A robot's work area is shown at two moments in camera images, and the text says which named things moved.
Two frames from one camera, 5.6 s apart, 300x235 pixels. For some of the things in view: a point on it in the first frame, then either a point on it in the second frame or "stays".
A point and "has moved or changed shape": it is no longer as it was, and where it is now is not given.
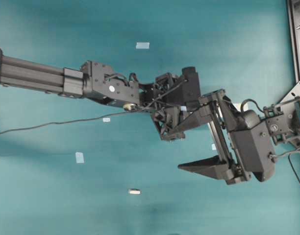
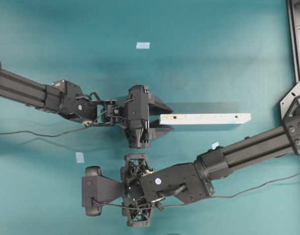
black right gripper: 248,136 to 98,191
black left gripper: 174,94 to 137,111
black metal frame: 296,11 stays
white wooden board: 243,106 has moved or changed shape
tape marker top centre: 142,45 stays
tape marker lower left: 79,157 stays
